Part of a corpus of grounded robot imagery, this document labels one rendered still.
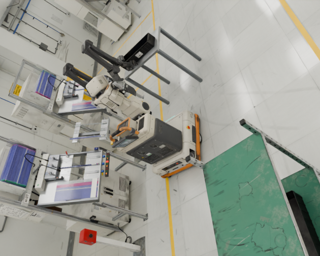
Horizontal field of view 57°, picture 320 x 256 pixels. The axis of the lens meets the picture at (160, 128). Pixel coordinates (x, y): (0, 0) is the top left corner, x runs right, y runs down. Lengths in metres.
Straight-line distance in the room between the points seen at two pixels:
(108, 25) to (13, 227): 4.90
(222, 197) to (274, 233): 0.37
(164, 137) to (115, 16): 4.88
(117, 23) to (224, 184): 6.27
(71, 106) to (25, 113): 0.65
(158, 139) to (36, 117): 2.22
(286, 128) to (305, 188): 0.83
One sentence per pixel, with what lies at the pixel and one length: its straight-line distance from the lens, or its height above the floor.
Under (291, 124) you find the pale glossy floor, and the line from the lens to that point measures 2.89.
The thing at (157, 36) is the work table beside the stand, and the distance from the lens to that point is 3.87.
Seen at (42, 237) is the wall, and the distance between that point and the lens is 5.31.
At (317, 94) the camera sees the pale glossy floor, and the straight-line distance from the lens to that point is 2.91.
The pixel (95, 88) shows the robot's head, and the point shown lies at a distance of 3.17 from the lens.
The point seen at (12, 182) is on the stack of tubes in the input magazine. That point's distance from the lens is 3.70.
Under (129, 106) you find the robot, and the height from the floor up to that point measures 0.90.
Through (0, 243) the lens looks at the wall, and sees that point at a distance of 5.09.
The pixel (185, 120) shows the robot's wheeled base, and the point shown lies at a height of 0.27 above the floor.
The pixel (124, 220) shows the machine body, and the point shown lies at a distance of 4.05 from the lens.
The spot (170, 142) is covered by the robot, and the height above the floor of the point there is 0.47.
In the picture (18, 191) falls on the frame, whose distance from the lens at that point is 3.75.
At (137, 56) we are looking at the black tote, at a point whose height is 0.86.
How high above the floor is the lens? 2.25
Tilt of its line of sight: 31 degrees down
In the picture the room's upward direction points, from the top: 62 degrees counter-clockwise
